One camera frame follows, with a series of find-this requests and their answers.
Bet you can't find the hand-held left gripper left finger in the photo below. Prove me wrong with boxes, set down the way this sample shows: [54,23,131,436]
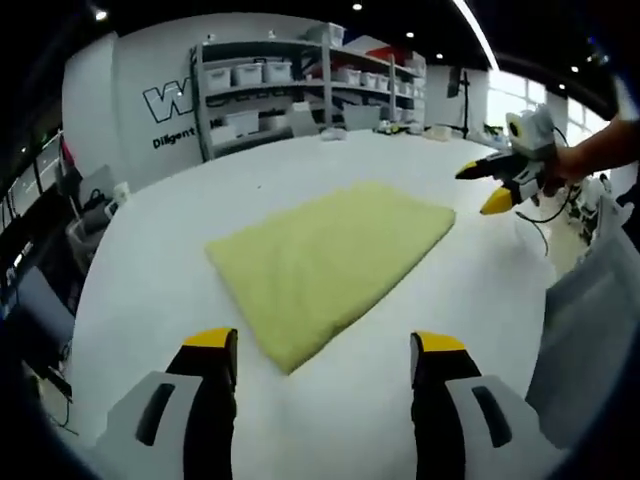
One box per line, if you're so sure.
[97,327,240,480]

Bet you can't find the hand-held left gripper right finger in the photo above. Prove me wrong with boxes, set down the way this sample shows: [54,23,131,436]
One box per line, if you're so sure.
[409,329,567,480]

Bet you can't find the yellow garment with blue sleeve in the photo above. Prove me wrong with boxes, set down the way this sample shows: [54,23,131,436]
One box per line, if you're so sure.
[203,180,457,376]

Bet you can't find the person's right hand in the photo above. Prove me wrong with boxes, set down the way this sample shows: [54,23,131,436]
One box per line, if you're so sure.
[539,145,584,196]

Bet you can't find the black monitor stand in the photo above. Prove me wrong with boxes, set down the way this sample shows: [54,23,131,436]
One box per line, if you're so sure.
[447,67,474,141]

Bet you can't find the yellow green small tools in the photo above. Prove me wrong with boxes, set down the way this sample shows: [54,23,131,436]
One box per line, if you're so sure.
[377,119,416,136]

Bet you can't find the linear ceiling light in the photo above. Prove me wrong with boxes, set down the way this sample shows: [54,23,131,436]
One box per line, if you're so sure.
[452,0,501,71]

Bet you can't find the white mesh office chair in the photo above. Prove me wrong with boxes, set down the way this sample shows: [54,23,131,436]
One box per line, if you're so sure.
[524,194,640,446]

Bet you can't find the black handbag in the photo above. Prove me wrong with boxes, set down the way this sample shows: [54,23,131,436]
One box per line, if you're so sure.
[82,188,116,226]

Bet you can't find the white swivel office chair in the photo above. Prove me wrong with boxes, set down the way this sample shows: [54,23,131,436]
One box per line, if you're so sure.
[67,164,134,241]

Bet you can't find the row of white storage bins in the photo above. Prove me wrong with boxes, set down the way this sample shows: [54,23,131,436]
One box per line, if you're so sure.
[204,24,426,139]

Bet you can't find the grey metal shelving rack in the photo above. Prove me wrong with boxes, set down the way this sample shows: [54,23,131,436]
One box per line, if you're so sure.
[189,22,429,161]

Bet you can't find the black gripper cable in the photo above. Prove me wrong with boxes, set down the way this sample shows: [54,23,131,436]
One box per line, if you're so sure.
[517,124,576,257]

